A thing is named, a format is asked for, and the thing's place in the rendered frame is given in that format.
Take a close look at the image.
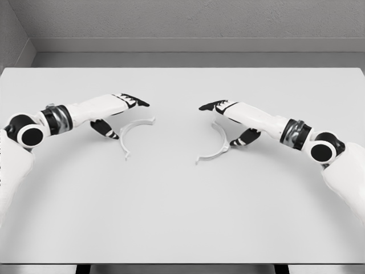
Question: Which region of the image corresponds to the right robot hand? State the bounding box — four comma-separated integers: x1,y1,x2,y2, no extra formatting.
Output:
198,99,265,149

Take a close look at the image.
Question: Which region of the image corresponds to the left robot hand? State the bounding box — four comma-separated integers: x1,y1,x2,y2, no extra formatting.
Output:
85,92,151,140

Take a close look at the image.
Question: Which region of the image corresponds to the white table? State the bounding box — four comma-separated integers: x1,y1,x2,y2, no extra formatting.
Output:
0,67,365,274

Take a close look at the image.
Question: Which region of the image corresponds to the white half-ring pipe clamp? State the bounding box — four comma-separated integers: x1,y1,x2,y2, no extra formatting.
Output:
119,116,157,162
195,119,230,166

